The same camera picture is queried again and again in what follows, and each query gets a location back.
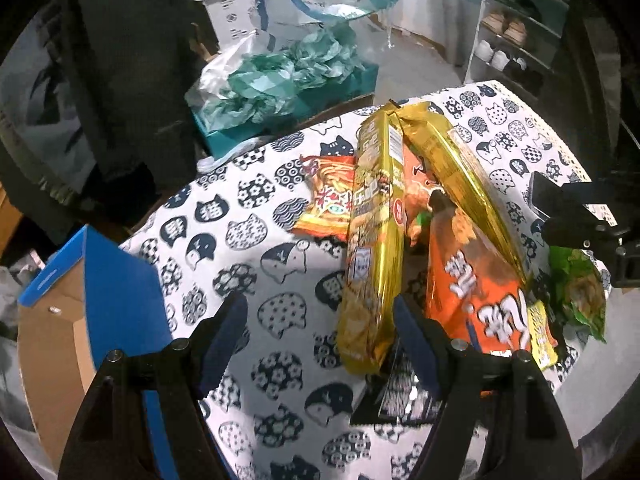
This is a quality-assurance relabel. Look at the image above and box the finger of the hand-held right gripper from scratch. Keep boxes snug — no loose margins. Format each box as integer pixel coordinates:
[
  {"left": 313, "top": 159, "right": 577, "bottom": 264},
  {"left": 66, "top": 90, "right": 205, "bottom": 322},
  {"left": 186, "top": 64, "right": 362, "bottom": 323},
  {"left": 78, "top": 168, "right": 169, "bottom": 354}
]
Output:
[
  {"left": 529, "top": 171, "right": 608, "bottom": 221},
  {"left": 541, "top": 215, "right": 632, "bottom": 252}
]

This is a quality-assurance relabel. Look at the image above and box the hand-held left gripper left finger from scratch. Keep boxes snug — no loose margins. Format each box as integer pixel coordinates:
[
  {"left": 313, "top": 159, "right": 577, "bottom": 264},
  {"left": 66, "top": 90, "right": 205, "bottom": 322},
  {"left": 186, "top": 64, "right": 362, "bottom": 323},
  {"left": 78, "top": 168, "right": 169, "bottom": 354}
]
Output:
[{"left": 57, "top": 292, "right": 249, "bottom": 480}]

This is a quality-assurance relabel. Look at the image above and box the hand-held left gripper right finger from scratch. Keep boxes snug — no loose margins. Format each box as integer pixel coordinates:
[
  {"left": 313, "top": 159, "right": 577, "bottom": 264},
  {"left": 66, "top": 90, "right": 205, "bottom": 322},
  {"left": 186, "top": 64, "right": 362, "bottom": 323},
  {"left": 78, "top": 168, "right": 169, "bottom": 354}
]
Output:
[{"left": 392, "top": 294, "right": 583, "bottom": 480}]

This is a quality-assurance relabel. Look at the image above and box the large orange gold snack bag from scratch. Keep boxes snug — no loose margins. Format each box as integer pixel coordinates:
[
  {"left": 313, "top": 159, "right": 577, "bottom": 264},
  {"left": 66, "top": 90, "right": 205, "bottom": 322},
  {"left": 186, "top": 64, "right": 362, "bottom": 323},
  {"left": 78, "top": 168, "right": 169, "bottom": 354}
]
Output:
[{"left": 399, "top": 101, "right": 560, "bottom": 372}]

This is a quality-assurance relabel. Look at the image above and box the long gold snack packet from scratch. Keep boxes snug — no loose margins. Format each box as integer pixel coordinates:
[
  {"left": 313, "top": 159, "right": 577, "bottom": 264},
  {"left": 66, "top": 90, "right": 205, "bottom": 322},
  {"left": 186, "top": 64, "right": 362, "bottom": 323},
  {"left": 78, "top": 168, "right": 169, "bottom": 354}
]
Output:
[{"left": 336, "top": 107, "right": 407, "bottom": 376}]

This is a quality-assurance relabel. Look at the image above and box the blue cardboard box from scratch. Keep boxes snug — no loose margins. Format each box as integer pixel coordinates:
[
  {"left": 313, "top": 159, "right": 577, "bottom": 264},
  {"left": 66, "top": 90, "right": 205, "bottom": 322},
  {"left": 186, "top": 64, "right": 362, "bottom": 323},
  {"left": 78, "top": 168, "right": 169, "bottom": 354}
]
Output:
[{"left": 17, "top": 225, "right": 181, "bottom": 480}]

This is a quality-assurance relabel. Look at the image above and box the red fries snack packet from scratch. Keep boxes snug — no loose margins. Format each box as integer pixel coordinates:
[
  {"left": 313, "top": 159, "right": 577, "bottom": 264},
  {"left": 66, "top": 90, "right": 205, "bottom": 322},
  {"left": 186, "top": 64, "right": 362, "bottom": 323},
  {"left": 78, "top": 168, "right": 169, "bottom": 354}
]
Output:
[{"left": 290, "top": 154, "right": 357, "bottom": 241}]

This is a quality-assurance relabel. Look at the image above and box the black snack packet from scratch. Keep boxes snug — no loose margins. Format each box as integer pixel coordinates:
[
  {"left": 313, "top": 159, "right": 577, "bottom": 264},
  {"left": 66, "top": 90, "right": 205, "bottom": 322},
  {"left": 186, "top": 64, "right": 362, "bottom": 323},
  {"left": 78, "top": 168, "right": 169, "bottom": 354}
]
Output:
[{"left": 352, "top": 345, "right": 451, "bottom": 428}]

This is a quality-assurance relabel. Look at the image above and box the black shoe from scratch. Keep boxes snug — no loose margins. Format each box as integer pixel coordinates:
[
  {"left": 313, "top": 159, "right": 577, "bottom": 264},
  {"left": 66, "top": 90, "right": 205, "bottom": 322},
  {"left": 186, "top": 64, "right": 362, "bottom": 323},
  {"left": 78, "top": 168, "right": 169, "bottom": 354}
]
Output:
[{"left": 507, "top": 57, "right": 545, "bottom": 92}]

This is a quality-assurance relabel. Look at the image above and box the cat print tablecloth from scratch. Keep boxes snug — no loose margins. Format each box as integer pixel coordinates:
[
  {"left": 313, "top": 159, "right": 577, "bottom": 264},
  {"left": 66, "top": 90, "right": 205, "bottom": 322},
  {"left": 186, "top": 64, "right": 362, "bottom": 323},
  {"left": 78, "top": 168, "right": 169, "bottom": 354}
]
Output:
[{"left": 117, "top": 80, "right": 613, "bottom": 480}]

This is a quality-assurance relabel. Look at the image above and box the tan shoe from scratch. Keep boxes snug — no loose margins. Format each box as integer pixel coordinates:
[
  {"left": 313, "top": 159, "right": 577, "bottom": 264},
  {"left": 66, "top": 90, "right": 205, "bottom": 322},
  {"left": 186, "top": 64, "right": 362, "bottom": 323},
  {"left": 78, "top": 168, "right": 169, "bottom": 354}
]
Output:
[
  {"left": 482, "top": 10, "right": 507, "bottom": 36},
  {"left": 504, "top": 17, "right": 529, "bottom": 45}
]

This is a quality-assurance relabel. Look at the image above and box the white cloth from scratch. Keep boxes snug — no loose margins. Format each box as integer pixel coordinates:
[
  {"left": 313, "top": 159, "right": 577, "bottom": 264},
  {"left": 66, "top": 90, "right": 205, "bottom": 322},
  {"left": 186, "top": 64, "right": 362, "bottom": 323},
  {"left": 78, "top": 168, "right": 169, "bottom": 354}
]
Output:
[{"left": 196, "top": 155, "right": 238, "bottom": 177}]

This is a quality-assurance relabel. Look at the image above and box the grey shoe rack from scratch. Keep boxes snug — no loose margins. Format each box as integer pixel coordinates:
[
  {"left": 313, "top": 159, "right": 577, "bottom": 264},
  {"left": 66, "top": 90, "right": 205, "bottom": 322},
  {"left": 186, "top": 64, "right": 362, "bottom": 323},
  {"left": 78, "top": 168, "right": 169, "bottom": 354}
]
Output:
[{"left": 462, "top": 0, "right": 573, "bottom": 96}]

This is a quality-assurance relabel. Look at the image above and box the dark slipper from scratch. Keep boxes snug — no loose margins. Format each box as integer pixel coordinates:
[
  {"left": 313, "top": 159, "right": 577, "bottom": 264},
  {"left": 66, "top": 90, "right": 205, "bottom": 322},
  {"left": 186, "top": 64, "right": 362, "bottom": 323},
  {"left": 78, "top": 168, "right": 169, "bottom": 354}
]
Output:
[{"left": 492, "top": 0, "right": 543, "bottom": 18}]

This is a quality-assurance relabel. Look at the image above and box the teal box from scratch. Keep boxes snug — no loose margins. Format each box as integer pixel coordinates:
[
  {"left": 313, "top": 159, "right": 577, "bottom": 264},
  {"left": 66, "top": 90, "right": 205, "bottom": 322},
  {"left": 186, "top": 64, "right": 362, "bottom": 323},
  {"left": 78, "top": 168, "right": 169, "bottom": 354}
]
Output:
[{"left": 192, "top": 62, "right": 381, "bottom": 158}]

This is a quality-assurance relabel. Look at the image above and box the green tissue paper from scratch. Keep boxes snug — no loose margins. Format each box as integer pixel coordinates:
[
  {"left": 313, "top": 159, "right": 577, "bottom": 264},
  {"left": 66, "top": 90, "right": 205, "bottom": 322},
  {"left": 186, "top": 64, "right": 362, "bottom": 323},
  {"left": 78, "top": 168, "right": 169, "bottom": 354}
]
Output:
[{"left": 200, "top": 25, "right": 373, "bottom": 123}]

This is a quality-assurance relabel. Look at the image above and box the clear plastic bag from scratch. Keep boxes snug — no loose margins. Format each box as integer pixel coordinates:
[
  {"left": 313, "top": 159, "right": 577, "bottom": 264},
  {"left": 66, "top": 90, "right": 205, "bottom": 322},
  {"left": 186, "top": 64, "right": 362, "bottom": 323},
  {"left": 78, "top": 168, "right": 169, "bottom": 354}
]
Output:
[{"left": 185, "top": 35, "right": 261, "bottom": 106}]

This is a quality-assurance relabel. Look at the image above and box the grey plastic bag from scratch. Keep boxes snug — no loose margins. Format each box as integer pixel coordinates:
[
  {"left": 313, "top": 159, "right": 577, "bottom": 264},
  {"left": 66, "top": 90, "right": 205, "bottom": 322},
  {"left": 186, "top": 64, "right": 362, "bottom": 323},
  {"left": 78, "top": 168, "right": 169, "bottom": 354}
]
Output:
[{"left": 0, "top": 25, "right": 96, "bottom": 181}]

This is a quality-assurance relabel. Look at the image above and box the dark cloth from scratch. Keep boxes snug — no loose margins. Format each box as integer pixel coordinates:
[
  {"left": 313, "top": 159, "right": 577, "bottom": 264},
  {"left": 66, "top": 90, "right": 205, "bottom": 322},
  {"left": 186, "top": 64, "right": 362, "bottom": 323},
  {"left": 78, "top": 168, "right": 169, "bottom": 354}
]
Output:
[{"left": 65, "top": 0, "right": 201, "bottom": 181}]

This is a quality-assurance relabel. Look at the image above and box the white patterned box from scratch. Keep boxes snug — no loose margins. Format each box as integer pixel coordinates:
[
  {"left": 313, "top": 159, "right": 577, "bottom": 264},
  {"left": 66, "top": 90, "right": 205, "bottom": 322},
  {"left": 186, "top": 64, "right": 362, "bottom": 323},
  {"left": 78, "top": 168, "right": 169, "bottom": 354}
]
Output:
[{"left": 202, "top": 0, "right": 281, "bottom": 56}]

